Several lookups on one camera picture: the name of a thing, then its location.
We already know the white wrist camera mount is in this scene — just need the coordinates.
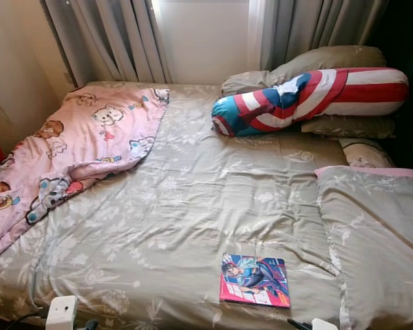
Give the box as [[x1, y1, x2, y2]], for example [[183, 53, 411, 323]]
[[46, 296, 78, 330], [311, 318, 339, 330]]

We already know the pink cartoon print blanket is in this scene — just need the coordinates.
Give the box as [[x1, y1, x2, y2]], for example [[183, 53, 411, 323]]
[[0, 86, 170, 266]]

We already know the large grey pillow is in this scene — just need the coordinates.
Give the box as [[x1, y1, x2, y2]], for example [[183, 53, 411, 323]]
[[222, 45, 388, 96]]

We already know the bed with grey floral cover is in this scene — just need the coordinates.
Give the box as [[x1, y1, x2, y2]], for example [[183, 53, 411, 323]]
[[0, 81, 413, 330]]

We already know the flat grey pillow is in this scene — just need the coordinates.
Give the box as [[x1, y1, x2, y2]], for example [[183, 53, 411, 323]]
[[301, 114, 397, 140]]

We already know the folded grey duvet pink edge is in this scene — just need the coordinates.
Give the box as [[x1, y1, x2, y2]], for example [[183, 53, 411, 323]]
[[315, 165, 413, 330]]

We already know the white sheer curtain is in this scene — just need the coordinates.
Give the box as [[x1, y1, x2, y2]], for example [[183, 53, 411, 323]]
[[155, 0, 263, 85]]

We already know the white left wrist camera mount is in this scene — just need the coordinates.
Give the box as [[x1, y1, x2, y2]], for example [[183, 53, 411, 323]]
[[46, 296, 78, 330]]

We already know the red white blue bolster pillow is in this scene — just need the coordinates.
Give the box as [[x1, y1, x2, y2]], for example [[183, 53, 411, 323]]
[[211, 67, 411, 138]]

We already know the colourful comic book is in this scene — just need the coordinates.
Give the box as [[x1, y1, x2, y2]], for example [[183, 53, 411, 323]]
[[219, 253, 292, 309]]

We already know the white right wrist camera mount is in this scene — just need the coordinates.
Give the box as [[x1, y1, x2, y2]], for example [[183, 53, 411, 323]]
[[311, 318, 339, 330]]

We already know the beige patterned pillow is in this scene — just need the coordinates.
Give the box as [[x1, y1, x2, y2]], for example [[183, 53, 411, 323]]
[[339, 137, 395, 168]]

